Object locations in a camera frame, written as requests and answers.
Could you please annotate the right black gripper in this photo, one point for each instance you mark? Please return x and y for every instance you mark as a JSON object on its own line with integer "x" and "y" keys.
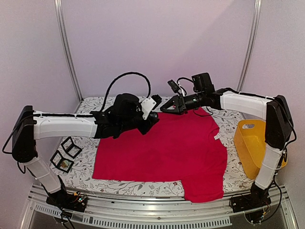
{"x": 181, "y": 108}

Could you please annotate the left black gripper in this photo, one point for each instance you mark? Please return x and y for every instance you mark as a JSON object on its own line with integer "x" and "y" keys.
{"x": 152, "y": 120}

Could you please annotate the red polo shirt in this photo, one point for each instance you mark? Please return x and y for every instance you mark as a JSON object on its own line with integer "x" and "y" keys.
{"x": 178, "y": 148}

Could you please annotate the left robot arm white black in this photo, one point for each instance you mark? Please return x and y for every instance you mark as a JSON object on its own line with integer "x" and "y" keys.
{"x": 34, "y": 125}

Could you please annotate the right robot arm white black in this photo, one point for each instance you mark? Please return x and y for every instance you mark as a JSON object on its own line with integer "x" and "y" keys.
{"x": 279, "y": 126}

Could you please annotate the brooch box with blue brooch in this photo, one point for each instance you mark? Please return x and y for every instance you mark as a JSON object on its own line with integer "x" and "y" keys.
{"x": 70, "y": 148}

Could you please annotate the brooch box with orange brooch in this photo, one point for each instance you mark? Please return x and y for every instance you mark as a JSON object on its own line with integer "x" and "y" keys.
{"x": 61, "y": 163}

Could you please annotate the white shirt neck label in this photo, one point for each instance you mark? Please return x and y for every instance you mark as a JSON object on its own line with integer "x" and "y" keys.
{"x": 217, "y": 136}

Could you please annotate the floral patterned table mat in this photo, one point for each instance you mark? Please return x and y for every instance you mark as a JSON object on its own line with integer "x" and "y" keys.
{"x": 80, "y": 175}

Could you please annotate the yellow plastic basket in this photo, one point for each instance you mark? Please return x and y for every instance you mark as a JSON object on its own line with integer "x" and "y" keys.
{"x": 249, "y": 141}

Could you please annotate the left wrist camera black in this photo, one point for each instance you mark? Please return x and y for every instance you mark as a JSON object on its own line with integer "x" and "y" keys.
{"x": 147, "y": 106}

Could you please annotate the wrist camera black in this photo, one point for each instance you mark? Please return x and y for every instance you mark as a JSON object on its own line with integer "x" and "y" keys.
{"x": 201, "y": 84}
{"x": 147, "y": 106}

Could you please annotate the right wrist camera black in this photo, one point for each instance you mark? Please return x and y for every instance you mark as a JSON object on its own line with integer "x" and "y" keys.
{"x": 201, "y": 84}

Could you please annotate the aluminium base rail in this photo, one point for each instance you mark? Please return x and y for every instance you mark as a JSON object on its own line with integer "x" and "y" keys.
{"x": 114, "y": 211}

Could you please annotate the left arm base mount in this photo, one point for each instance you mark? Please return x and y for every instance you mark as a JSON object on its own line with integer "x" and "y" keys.
{"x": 64, "y": 200}

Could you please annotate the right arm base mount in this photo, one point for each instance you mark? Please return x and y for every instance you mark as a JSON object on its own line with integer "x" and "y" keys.
{"x": 243, "y": 202}

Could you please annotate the right aluminium frame post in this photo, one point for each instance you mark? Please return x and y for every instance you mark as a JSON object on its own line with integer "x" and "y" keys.
{"x": 250, "y": 45}

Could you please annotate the aluminium frame post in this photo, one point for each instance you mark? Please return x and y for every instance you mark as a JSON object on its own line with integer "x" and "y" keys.
{"x": 250, "y": 45}
{"x": 66, "y": 48}

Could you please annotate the left aluminium frame post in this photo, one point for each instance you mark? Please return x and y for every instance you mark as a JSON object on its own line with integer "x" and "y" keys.
{"x": 66, "y": 48}

